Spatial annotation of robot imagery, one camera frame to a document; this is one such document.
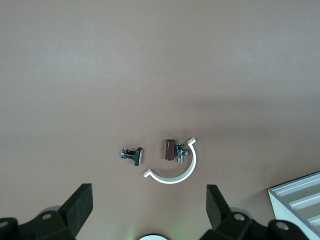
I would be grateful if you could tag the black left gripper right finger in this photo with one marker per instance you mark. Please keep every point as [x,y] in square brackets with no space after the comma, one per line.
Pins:
[217,212]

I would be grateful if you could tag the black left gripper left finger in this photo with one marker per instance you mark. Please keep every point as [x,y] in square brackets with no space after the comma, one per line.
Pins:
[75,210]

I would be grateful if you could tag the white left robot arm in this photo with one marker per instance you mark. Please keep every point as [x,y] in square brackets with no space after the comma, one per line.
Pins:
[153,237]

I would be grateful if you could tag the white half-round pipe clamp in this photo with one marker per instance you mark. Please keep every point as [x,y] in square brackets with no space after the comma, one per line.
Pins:
[193,165]

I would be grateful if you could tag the chrome valve fitting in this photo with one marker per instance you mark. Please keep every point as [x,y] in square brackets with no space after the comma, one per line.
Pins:
[180,152]

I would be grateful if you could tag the dark brown cylinder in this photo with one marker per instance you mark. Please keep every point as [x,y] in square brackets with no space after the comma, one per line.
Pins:
[169,150]

